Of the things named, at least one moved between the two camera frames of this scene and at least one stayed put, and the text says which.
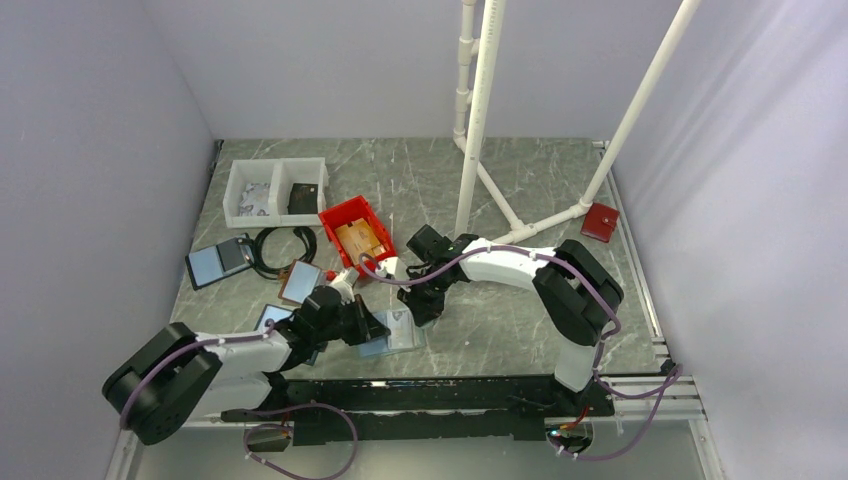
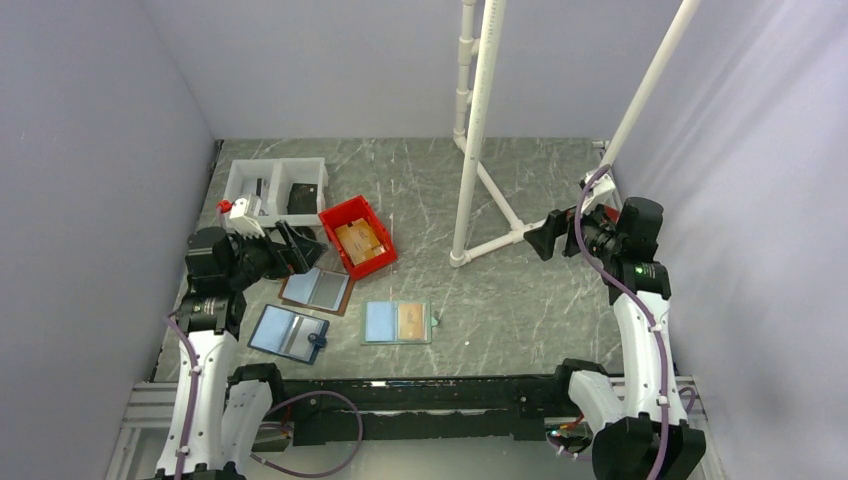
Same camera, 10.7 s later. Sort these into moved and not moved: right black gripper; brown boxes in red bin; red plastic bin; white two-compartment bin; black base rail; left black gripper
Moved: left black gripper; right black gripper
Not moved: white two-compartment bin; red plastic bin; brown boxes in red bin; black base rail
